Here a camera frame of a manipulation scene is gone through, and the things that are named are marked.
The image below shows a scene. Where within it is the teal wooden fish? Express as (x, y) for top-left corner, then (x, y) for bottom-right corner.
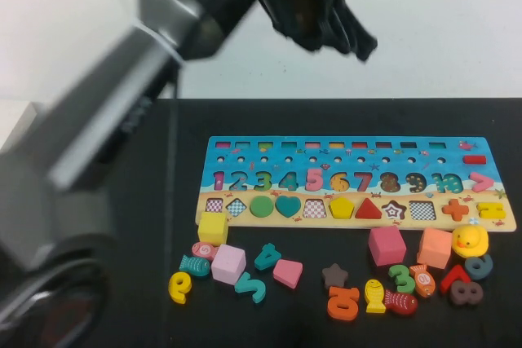
(179, 254), (212, 279)

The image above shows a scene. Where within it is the red wooden fish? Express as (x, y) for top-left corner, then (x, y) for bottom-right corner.
(383, 289), (419, 317)

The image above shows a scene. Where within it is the light pink foam cube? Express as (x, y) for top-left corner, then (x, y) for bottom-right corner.
(210, 244), (247, 285)

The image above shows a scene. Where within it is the red triangle piece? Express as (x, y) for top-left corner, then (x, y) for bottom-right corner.
(354, 197), (383, 219)

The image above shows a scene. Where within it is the orange wooden fish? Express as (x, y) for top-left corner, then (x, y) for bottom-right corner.
(409, 262), (437, 298)

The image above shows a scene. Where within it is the pink greater-than sign piece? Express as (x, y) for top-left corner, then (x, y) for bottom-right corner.
(469, 171), (495, 193)

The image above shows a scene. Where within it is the teal heart piece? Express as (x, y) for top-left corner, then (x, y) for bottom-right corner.
(274, 196), (303, 218)

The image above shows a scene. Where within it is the yellow foam cube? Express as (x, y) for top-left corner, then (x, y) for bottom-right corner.
(197, 211), (229, 245)

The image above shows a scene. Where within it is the white cabinet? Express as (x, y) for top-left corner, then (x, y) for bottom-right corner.
(0, 99), (42, 153)

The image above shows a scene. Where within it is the teal number two piece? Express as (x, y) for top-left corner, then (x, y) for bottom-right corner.
(234, 271), (268, 304)

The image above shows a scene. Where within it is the red number seven piece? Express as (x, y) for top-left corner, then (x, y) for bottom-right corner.
(439, 263), (472, 294)

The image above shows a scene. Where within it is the slate blue number nine piece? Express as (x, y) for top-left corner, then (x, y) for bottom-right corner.
(465, 253), (494, 281)

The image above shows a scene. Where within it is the brown star piece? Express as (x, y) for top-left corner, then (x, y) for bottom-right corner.
(321, 262), (350, 289)

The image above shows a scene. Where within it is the yellow pentagon piece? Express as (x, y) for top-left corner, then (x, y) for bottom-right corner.
(329, 197), (355, 219)

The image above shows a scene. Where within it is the green number three piece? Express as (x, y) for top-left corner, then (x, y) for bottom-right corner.
(388, 264), (417, 294)

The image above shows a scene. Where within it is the orange plus sign piece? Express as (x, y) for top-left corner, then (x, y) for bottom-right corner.
(441, 198), (470, 222)

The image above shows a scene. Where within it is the brown number eight piece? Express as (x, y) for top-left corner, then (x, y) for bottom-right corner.
(449, 279), (484, 306)

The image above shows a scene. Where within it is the magenta foam cube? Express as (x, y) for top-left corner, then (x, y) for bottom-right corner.
(367, 225), (408, 267)

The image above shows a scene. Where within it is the wooden number shape puzzle board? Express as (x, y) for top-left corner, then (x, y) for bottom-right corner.
(195, 135), (517, 233)

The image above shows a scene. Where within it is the pink wooden fish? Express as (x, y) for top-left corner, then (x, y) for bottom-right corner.
(191, 241), (220, 262)

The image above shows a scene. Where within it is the yellow equals sign piece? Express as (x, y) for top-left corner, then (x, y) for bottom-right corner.
(476, 201), (506, 219)

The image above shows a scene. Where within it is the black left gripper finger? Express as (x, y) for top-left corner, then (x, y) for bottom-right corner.
(325, 1), (358, 56)
(344, 1), (378, 64)

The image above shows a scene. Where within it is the yellow wooden fish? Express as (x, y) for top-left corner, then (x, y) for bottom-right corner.
(364, 278), (387, 314)

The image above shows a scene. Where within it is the orange number ten piece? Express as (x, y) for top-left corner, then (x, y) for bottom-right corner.
(327, 285), (361, 321)

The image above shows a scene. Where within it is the yellow rubber duck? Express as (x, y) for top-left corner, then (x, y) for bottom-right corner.
(451, 224), (490, 259)

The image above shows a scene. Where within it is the yellow number six piece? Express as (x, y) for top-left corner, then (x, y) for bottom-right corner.
(168, 271), (192, 305)

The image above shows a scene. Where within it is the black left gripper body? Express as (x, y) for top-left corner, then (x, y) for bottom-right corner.
(259, 0), (352, 55)

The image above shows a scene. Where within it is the green circle piece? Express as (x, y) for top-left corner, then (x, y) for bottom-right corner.
(249, 196), (275, 218)

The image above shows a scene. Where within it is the salmon foam cube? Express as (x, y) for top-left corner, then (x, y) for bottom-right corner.
(416, 227), (453, 270)

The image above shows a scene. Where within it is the white zip tie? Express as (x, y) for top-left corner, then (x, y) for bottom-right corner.
(136, 21), (184, 66)

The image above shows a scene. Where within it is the pink trapezoid piece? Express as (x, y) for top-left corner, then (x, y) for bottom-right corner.
(272, 258), (304, 289)

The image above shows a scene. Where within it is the teal number four piece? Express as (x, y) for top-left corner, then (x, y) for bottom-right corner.
(254, 243), (282, 271)

